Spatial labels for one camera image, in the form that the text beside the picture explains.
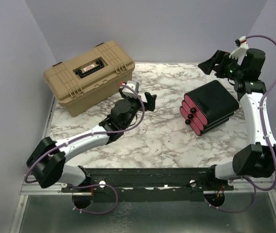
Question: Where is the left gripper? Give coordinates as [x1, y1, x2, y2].
[119, 89, 156, 130]

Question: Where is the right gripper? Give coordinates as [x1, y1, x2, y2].
[198, 50, 245, 82]

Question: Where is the black makeup drawer organizer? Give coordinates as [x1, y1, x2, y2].
[185, 80, 239, 135]

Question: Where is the pink bottom drawer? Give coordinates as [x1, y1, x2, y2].
[179, 107, 204, 136]

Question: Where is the pink drawer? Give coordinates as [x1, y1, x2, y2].
[180, 100, 205, 131]
[182, 94, 208, 126]
[179, 107, 204, 136]

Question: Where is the pink top drawer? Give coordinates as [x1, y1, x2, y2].
[182, 94, 208, 126]

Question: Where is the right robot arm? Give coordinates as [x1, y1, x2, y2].
[198, 49, 276, 190]

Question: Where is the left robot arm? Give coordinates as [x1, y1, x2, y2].
[25, 92, 157, 192]

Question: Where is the tan plastic toolbox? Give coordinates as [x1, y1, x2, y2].
[43, 40, 135, 117]

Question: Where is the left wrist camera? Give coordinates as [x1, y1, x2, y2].
[119, 80, 139, 99]

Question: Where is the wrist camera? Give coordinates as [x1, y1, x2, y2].
[119, 80, 139, 99]
[229, 36, 249, 59]

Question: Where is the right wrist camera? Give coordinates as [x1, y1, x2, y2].
[229, 36, 249, 59]

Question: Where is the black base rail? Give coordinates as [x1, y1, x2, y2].
[62, 167, 233, 202]

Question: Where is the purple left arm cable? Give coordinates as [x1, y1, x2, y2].
[24, 81, 145, 215]

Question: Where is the aluminium extrusion frame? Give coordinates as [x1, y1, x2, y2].
[13, 86, 276, 233]

